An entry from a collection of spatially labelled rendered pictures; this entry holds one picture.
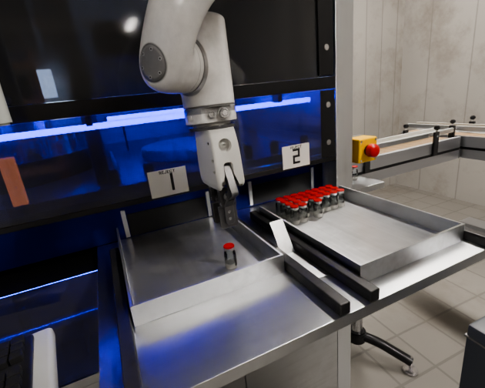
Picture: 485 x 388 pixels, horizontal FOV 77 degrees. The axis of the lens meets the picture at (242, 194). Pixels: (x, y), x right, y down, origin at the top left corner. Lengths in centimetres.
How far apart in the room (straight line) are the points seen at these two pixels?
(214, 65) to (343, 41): 50
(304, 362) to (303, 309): 70
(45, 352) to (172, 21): 56
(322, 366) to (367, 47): 300
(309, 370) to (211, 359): 82
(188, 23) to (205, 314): 40
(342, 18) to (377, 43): 276
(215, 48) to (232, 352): 42
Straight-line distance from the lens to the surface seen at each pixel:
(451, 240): 70
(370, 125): 365
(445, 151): 150
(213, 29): 50
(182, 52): 42
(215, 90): 48
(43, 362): 66
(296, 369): 119
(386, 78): 376
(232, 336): 46
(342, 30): 92
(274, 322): 47
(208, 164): 50
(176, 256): 67
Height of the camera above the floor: 119
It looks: 18 degrees down
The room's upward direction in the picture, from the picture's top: 6 degrees counter-clockwise
